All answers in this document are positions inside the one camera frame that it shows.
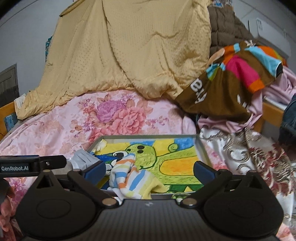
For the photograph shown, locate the grey face mask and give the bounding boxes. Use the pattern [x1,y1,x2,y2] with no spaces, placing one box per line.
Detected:
[69,149,99,170]

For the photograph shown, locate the striped pastel sock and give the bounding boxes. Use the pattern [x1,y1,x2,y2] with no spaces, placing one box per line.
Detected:
[108,153,169,200]

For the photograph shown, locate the white ornate patterned fabric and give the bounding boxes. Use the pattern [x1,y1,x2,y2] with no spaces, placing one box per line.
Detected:
[199,127,295,234]

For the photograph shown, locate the grey tray with drawing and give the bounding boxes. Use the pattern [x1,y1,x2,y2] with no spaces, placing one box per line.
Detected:
[87,135,210,194]

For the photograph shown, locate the pink floral bed sheet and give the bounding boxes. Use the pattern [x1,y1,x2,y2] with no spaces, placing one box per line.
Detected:
[0,89,197,241]

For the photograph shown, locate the grey door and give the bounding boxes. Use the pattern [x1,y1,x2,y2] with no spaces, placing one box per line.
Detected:
[0,64,20,107]

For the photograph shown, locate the blue jeans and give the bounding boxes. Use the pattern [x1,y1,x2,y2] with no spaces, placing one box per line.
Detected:
[278,94,296,148]

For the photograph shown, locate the brown multicoloured towel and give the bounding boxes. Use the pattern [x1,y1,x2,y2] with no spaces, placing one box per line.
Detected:
[176,41,287,123]

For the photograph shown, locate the yellow dotted quilt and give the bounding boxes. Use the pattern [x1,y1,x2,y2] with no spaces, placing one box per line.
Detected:
[16,1,211,120]

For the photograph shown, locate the brown quilted blanket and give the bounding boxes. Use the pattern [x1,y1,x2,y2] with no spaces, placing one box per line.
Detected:
[208,6,258,57]

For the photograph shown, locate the white air conditioner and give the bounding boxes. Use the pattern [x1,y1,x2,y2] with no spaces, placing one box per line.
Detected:
[248,18,291,59]

